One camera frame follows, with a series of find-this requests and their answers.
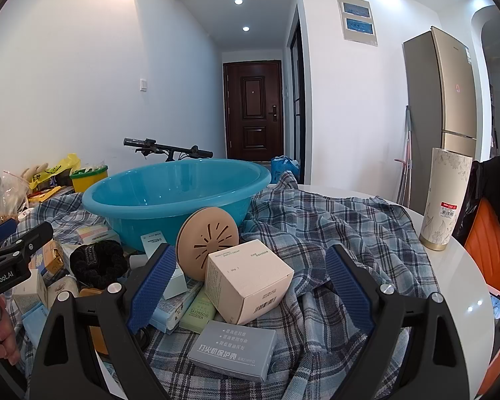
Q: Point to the white wall switch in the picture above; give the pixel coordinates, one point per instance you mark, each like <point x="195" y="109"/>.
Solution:
<point x="143" y="84"/>

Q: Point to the cream floral cylinder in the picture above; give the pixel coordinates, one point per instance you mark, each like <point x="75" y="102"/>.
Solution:
<point x="446" y="200"/>

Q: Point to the blue plastic basin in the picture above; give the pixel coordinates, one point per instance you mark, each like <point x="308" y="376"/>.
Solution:
<point x="150" y="212"/>

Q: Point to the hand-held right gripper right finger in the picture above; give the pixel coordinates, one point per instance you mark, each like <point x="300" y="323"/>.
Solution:
<point x="350" y="296"/>

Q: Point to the beige cube box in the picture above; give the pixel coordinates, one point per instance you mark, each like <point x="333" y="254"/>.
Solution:
<point x="250" y="287"/>

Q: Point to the blue plaid cloth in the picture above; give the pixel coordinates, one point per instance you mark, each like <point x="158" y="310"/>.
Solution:
<point x="337" y="225"/>

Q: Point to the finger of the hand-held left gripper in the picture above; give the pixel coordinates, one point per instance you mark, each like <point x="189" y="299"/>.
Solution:
<point x="33" y="237"/>
<point x="0" y="231"/>

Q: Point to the grey wall panel box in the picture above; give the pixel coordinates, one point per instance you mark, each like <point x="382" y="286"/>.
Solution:
<point x="358" y="21"/>

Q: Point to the yellow bucket with green rim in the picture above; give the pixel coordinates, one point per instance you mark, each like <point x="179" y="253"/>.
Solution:
<point x="85" y="181"/>

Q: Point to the clear plastic bag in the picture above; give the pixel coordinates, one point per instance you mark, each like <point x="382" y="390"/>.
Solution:
<point x="8" y="187"/>

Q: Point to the black framed glass door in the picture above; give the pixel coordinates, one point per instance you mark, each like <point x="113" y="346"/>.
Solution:
<point x="298" y="91"/>

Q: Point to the light green tube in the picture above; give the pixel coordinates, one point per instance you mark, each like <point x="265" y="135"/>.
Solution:
<point x="198" y="312"/>

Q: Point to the light blue tall box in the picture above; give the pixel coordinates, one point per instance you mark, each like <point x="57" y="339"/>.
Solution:
<point x="152" y="243"/>

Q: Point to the brown entrance door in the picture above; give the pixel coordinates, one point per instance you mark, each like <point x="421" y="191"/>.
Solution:
<point x="254" y="108"/>

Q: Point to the black hair scrunchie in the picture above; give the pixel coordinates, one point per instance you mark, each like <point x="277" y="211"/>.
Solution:
<point x="83" y="266"/>

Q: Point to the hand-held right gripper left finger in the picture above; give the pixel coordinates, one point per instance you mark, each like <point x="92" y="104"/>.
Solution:
<point x="154" y="287"/>

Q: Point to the black bicycle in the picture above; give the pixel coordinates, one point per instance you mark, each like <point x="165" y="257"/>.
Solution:
<point x="166" y="148"/>

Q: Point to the gold refrigerator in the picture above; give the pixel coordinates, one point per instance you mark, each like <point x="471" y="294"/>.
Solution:
<point x="437" y="91"/>

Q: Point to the blue tissue pack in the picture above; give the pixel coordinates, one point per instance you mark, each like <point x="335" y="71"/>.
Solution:
<point x="171" y="312"/>

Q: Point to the blue plastic bag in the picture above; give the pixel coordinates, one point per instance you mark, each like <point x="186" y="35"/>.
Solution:
<point x="285" y="164"/>

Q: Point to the mop poles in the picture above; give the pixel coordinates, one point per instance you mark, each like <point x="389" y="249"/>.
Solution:
<point x="406" y="154"/>

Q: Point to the yellow plastic bag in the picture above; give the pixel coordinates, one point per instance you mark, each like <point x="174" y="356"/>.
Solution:
<point x="68" y="162"/>

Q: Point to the orange chair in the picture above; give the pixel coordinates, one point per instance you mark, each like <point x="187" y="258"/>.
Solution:
<point x="489" y="237"/>

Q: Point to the black jacket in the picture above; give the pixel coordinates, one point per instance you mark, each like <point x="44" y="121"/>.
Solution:
<point x="496" y="179"/>

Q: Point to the beige plush toy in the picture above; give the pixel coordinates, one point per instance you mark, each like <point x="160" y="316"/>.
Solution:
<point x="35" y="171"/>

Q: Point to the round beige wooden disc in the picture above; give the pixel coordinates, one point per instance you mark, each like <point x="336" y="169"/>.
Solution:
<point x="208" y="237"/>

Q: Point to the person's left hand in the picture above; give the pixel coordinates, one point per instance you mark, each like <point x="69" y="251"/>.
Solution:
<point x="8" y="341"/>

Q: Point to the pastel striped box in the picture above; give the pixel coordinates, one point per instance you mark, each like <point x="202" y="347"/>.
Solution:
<point x="92" y="233"/>

